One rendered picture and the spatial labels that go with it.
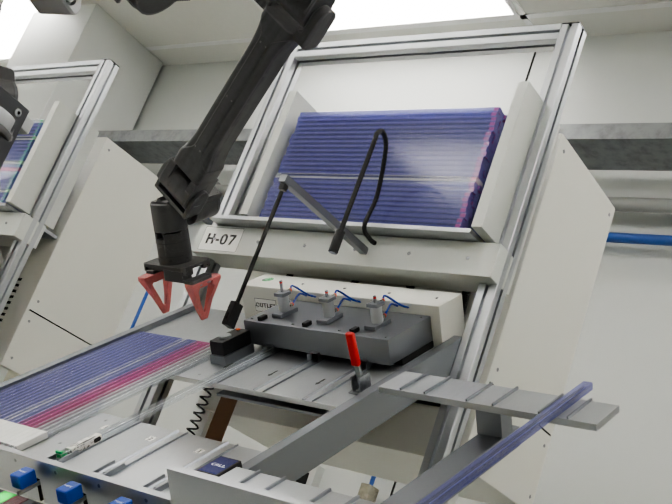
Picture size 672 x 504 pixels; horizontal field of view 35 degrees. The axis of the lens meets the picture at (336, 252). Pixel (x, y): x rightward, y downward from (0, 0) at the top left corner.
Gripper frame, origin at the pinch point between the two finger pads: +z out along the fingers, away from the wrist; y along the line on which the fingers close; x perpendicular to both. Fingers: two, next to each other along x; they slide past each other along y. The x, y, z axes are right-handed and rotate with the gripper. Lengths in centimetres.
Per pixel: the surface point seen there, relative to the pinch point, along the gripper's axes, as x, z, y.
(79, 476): 34.6, 12.2, -12.1
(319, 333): -19.2, 9.1, -13.1
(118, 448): 23.3, 14.0, -6.8
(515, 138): -59, -19, -33
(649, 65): -254, -5, 25
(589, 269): -89, 16, -31
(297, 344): -19.1, 12.0, -7.5
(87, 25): -214, -38, 288
